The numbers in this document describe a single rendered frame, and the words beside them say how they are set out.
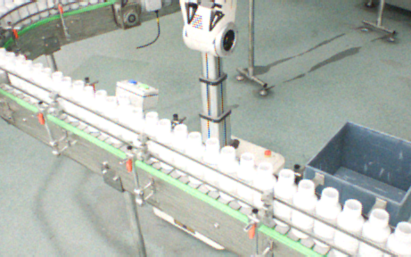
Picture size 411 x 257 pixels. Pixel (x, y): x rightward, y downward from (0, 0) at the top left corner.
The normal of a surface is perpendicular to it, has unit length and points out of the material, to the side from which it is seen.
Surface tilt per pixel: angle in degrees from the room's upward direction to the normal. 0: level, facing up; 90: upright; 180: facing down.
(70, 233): 0
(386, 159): 90
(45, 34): 90
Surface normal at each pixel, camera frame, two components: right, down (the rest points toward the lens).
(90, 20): 0.55, 0.47
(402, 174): -0.62, 0.49
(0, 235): -0.06, -0.81
